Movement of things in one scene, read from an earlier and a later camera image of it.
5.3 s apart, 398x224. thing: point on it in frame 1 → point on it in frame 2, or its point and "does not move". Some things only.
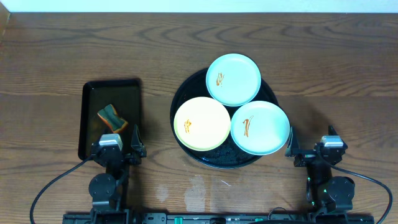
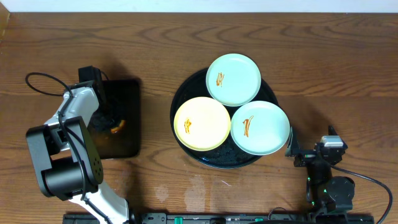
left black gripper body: [123, 156] → [101, 119]
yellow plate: [201, 124] does not move
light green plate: [233, 79] does not move
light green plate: [260, 128] does not move
